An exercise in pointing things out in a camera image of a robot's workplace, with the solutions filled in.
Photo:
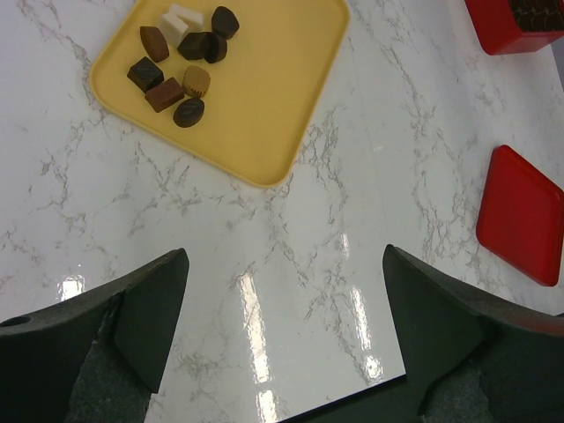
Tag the white square chocolate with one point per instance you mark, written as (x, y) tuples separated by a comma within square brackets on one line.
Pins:
[(173, 29)]

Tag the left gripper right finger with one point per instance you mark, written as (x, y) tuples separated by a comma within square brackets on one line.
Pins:
[(441, 322)]

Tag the red chocolate box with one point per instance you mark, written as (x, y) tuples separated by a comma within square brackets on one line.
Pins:
[(516, 27)]

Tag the brown rectangular chocolate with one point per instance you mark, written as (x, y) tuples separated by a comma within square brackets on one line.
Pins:
[(164, 95)]

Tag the dark leaf oval chocolate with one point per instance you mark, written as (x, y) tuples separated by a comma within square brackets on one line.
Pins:
[(189, 113)]

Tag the red box lid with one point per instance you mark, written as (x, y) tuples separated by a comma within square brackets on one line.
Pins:
[(521, 217)]

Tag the white oval chocolate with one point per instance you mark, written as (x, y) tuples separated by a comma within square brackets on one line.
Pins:
[(189, 16)]

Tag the yellow plastic tray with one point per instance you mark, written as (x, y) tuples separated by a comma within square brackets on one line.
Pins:
[(262, 95)]

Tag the dark round chocolate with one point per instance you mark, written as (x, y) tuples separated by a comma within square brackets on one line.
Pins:
[(217, 49)]

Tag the dark striped square chocolate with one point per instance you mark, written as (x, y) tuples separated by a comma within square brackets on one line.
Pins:
[(145, 74)]

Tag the caramel fluted cup chocolate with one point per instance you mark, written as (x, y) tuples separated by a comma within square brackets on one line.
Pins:
[(196, 81)]

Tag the brown barrel chocolate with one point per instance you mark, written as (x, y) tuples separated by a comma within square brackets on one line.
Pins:
[(154, 43)]

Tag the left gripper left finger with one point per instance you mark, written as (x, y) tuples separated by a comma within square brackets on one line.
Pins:
[(99, 356)]

